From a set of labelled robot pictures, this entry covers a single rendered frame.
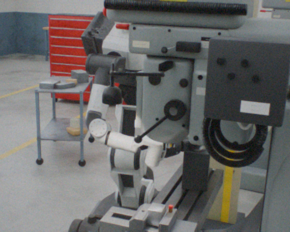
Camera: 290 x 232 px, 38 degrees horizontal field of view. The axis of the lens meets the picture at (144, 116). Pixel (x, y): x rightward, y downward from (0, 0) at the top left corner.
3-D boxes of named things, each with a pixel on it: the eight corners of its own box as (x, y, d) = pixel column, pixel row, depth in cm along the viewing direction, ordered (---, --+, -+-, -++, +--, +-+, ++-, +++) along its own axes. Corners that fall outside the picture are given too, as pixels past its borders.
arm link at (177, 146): (197, 136, 189) (178, 141, 181) (195, 155, 192) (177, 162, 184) (177, 128, 198) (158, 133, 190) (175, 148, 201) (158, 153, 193)
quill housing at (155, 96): (135, 143, 150) (138, 53, 141) (154, 127, 169) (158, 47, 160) (187, 152, 144) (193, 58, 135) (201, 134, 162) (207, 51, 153)
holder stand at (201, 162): (181, 188, 199) (183, 149, 194) (185, 170, 220) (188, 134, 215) (206, 191, 197) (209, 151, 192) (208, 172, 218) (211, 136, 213)
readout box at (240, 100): (201, 119, 110) (207, 37, 104) (209, 110, 118) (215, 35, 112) (281, 129, 103) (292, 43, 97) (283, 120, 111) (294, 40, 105)
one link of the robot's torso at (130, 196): (121, 192, 259) (112, 136, 227) (152, 195, 255) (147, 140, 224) (114, 212, 248) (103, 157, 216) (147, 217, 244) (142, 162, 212)
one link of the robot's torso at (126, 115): (113, 167, 232) (124, 85, 239) (144, 171, 228) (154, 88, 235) (105, 166, 217) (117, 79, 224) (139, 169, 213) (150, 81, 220)
